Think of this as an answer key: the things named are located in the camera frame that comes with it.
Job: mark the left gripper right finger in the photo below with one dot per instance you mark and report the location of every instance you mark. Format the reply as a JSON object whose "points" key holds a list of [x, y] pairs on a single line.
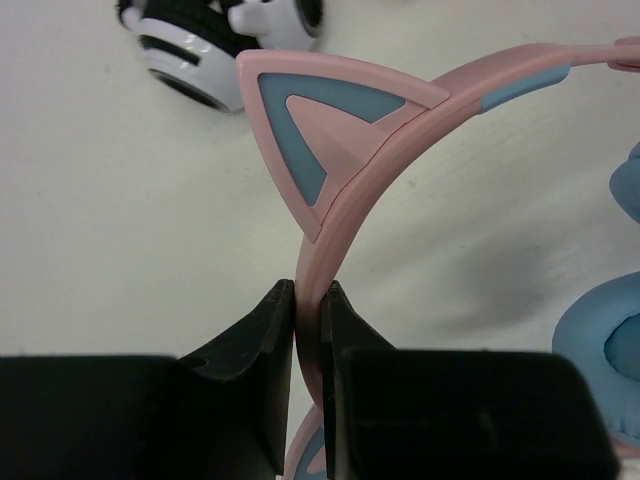
{"points": [[393, 413]]}

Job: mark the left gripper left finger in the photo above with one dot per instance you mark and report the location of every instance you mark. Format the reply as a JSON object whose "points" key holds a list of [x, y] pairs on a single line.
{"points": [[219, 412]]}

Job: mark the pink blue cat-ear headphones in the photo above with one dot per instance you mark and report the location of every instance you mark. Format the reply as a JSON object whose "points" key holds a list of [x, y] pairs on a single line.
{"points": [[335, 132]]}

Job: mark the white black headphones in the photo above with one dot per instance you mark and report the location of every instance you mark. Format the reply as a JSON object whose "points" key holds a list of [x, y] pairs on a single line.
{"points": [[191, 46]]}

